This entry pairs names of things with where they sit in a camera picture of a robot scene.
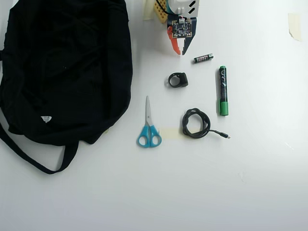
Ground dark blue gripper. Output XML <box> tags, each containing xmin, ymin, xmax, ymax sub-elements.
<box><xmin>167</xmin><ymin>16</ymin><xmax>199</xmax><ymax>57</ymax></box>

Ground green black marker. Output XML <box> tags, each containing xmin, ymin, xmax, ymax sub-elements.
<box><xmin>218</xmin><ymin>65</ymin><xmax>230</xmax><ymax>117</ymax></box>

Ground black fabric bag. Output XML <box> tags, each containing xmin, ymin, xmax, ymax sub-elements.
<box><xmin>0</xmin><ymin>0</ymin><xmax>134</xmax><ymax>175</ymax></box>

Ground black AAA battery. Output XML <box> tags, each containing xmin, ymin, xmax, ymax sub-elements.
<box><xmin>192</xmin><ymin>53</ymin><xmax>215</xmax><ymax>64</ymax></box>

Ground yellow perforated block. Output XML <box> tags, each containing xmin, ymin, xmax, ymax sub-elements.
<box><xmin>154</xmin><ymin>0</ymin><xmax>169</xmax><ymax>25</ymax></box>

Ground short beige masking tape strip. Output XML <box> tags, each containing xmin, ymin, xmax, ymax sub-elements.
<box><xmin>159</xmin><ymin>127</ymin><xmax>185</xmax><ymax>140</ymax></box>

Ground torn beige masking tape strip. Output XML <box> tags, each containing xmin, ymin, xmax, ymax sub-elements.
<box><xmin>288</xmin><ymin>13</ymin><xmax>303</xmax><ymax>42</ymax></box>

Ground bare camera circuit board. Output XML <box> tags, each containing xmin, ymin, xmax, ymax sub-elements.
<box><xmin>167</xmin><ymin>15</ymin><xmax>195</xmax><ymax>39</ymax></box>

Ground black plastic ring clip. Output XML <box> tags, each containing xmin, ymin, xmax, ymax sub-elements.
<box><xmin>167</xmin><ymin>72</ymin><xmax>189</xmax><ymax>89</ymax></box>

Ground blue handled scissors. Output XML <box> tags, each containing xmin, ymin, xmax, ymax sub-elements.
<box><xmin>137</xmin><ymin>95</ymin><xmax>162</xmax><ymax>148</ymax></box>

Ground black coiled usb cable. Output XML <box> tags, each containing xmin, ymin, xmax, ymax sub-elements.
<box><xmin>181</xmin><ymin>108</ymin><xmax>231</xmax><ymax>140</ymax></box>

